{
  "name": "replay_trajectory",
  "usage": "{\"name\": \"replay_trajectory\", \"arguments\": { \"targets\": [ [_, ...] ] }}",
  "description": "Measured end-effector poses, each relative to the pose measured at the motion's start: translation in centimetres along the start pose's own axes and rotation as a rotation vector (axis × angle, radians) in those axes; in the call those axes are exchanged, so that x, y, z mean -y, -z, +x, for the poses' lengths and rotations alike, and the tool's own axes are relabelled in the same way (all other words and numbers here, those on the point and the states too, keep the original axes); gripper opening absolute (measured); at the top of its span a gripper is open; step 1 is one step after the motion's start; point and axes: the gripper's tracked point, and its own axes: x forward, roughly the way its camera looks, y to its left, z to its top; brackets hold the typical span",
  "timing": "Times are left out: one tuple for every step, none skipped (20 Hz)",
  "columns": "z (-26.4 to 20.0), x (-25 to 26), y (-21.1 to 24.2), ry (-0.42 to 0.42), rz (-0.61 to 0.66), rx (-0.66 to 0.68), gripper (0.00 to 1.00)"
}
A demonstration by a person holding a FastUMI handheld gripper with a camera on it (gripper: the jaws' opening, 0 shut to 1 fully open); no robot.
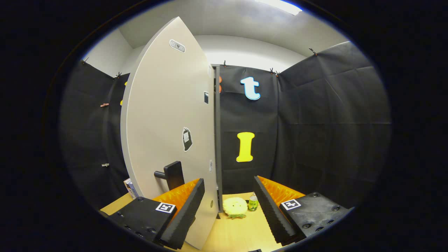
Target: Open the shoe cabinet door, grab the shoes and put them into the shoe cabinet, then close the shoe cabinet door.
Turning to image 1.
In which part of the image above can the black backdrop cloth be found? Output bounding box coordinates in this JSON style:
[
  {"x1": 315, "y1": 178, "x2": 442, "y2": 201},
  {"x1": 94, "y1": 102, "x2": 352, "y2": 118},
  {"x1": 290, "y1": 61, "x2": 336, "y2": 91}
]
[{"x1": 59, "y1": 41, "x2": 392, "y2": 217}]

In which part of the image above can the yellow plush toy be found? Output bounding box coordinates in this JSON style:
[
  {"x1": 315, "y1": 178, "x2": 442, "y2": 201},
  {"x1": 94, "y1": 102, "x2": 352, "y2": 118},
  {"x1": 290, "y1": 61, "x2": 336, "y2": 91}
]
[{"x1": 223, "y1": 197, "x2": 248, "y2": 220}]

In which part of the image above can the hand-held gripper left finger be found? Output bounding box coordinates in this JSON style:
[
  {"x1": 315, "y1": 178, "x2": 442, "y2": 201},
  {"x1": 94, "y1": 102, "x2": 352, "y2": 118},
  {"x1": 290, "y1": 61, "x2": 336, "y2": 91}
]
[{"x1": 107, "y1": 178, "x2": 206, "y2": 250}]

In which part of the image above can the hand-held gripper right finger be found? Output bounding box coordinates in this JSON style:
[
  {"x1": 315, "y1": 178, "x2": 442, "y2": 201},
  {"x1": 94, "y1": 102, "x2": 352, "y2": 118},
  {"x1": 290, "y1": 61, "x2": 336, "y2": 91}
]
[{"x1": 253, "y1": 175, "x2": 354, "y2": 246}]

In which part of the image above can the blue book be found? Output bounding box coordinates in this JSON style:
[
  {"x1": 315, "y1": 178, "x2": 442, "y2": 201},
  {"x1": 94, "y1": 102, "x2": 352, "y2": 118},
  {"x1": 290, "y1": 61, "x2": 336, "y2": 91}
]
[{"x1": 123, "y1": 178, "x2": 140, "y2": 200}]

